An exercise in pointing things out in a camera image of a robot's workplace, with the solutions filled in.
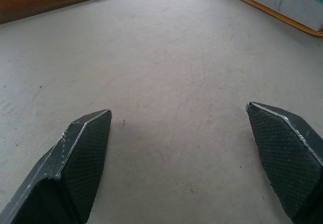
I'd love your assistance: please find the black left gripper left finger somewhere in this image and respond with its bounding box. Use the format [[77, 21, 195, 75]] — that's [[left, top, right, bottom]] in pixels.
[[0, 109, 113, 224]]

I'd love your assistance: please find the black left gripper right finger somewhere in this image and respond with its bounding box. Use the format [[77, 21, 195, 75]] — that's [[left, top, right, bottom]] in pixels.
[[245, 101, 323, 224]]

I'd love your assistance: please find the white panel with orange edge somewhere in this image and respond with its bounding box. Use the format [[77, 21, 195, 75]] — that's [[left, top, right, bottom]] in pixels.
[[203, 0, 323, 37]]

